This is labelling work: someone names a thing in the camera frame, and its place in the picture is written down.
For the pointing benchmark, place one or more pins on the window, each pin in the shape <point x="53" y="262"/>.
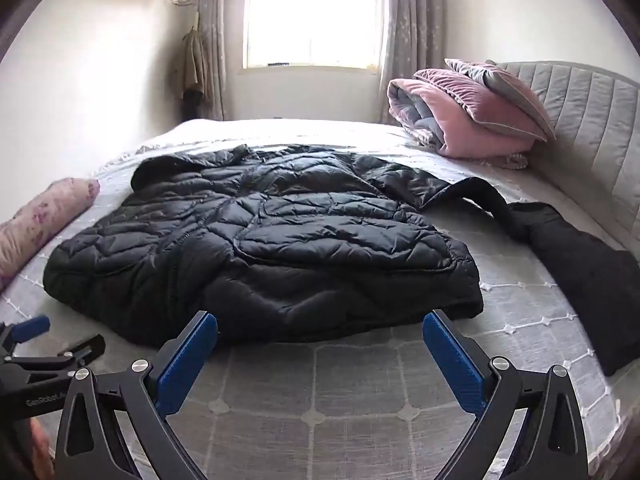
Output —
<point x="310" y="15"/>

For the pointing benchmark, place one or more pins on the hanging olive coat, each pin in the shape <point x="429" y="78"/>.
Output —
<point x="192" y="65"/>

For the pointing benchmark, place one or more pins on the bed with grey checked bedspread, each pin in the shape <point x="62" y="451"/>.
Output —
<point x="325" y="410"/>

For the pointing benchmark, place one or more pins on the floral pink pillow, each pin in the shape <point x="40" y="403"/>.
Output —
<point x="40" y="225"/>

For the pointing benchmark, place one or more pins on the grey pink-edged pillow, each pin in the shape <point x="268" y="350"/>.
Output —
<point x="515" y="90"/>

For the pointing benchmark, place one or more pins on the grey padded headboard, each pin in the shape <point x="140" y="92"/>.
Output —
<point x="590" y="125"/>

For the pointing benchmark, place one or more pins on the black puffer jacket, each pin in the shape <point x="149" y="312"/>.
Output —
<point x="250" y="240"/>

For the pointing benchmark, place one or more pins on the dark cloth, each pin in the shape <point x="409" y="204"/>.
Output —
<point x="590" y="285"/>

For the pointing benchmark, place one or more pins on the folded pink grey quilt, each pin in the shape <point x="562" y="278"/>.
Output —
<point x="450" y="125"/>

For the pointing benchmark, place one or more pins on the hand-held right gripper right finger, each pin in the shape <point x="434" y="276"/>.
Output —
<point x="452" y="360"/>

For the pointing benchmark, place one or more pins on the person's left hand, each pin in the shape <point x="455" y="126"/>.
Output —
<point x="42" y="442"/>

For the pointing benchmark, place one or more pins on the checked folded cloth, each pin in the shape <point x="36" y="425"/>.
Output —
<point x="510" y="160"/>

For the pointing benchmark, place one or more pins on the grey patterned curtain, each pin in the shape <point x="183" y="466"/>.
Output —
<point x="412" y="35"/>
<point x="212" y="40"/>

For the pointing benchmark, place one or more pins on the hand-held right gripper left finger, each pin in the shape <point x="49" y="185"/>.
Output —
<point x="187" y="360"/>

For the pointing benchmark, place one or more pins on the pink velvet pillow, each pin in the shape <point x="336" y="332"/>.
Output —
<point x="475" y="95"/>

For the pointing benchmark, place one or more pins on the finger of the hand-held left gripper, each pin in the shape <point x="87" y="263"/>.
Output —
<point x="75" y="352"/>
<point x="30" y="327"/>

